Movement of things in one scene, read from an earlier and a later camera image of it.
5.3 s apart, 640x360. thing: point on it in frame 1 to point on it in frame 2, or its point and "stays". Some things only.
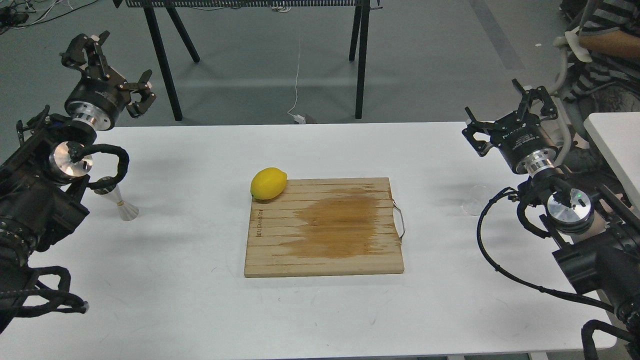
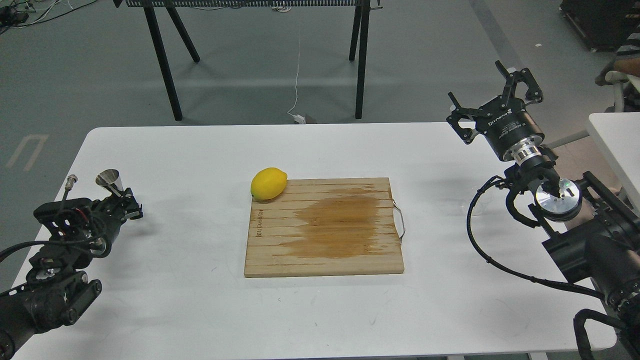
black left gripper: x=102 y=93 to x=90 y=223
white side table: x=617 y=136 stays
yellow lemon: x=268 y=183 stays
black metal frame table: x=359 y=38 stays
